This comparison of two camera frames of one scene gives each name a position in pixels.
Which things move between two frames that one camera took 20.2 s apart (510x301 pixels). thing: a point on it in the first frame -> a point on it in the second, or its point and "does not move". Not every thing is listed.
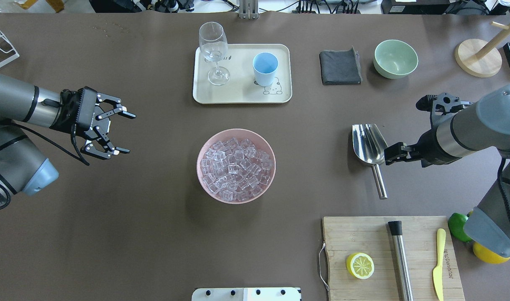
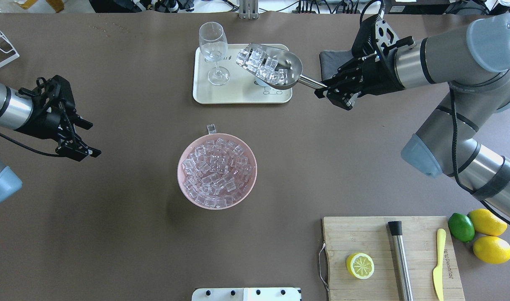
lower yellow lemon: x=488 y=255 does not move
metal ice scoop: x=370 y=148 -> x=274 y=66
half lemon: x=360 y=265 does not move
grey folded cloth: x=340 y=67 does not move
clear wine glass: x=213 y=46 does not move
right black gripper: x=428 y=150 -> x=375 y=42
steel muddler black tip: x=403 y=281 does not move
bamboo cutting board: x=345 y=235 does not move
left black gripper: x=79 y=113 -> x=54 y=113
